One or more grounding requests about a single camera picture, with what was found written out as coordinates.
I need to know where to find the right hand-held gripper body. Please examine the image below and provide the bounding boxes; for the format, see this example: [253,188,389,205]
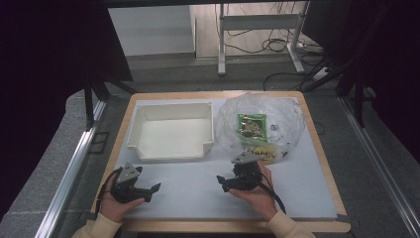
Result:
[230,150,265,192]

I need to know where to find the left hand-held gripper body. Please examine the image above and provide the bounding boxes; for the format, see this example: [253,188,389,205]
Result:
[110,162,147,204]

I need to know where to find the person's right hand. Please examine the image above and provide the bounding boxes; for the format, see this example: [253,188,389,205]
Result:
[228,160,278,223]

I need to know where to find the person's left hand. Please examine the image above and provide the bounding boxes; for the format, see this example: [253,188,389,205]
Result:
[99,174,147,223]

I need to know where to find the yellow snack packet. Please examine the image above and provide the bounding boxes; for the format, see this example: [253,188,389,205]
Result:
[243,141,282,166]

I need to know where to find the light grey table mat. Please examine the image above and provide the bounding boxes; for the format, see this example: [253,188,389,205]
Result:
[114,97,339,221]

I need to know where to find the green circuit board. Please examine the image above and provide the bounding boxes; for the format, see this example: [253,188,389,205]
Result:
[236,113,268,144]

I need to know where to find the white plastic bin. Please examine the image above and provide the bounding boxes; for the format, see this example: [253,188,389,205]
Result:
[126,101,216,164]

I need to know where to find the clear plastic bag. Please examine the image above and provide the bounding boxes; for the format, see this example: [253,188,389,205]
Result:
[214,91,307,166]

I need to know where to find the black stand leg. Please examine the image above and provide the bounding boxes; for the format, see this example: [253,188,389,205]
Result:
[336,65,377,129]
[82,78,111,131]

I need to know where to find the wooden table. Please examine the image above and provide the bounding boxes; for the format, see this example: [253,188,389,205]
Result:
[90,90,352,234]

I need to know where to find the black curtain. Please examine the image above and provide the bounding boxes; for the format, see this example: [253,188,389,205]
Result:
[301,0,420,165]
[0,0,135,222]

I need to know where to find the white power strip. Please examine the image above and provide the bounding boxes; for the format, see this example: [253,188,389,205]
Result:
[311,65,332,82]

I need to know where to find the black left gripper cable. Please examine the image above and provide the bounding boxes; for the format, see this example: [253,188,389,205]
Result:
[94,167,124,220]

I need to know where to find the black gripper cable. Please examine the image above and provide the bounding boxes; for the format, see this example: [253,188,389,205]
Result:
[248,175,287,215]
[94,167,124,220]

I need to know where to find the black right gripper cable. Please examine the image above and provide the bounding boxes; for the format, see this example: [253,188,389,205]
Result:
[248,175,287,215]

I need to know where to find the aluminium rail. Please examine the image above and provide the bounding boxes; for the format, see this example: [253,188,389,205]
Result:
[339,95,420,238]
[34,99,107,238]

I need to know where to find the black floor cables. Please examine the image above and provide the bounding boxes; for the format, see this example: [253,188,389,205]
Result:
[214,1,331,92]

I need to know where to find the white metal desk frame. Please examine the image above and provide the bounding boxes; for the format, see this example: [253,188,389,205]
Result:
[216,1,310,76]

